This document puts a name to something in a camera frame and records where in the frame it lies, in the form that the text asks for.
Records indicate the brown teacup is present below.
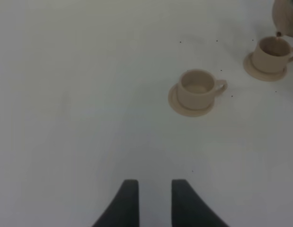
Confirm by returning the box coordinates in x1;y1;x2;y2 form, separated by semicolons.
251;36;293;73
177;70;228;110

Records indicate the brown teapot with lid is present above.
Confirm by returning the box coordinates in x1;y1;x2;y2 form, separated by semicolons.
272;0;293;38

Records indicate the tan saucer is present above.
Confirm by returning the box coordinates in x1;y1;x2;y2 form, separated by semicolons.
243;52;287;82
168;84;214;117

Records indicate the brown teacup near centre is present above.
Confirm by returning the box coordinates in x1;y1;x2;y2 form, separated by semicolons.
251;36;293;73

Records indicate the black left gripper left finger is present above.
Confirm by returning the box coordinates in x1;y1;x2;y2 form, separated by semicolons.
93;180;139;227

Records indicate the brown teacup front left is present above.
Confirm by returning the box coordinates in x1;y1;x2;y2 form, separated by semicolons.
177;70;228;110

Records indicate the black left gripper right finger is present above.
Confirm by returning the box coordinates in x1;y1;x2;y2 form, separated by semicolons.
171;179;228;227

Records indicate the tan saucer front left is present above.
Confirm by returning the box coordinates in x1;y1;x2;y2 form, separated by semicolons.
168;84;214;117

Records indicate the tan saucer near centre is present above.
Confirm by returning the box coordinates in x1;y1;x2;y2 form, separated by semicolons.
243;52;287;82

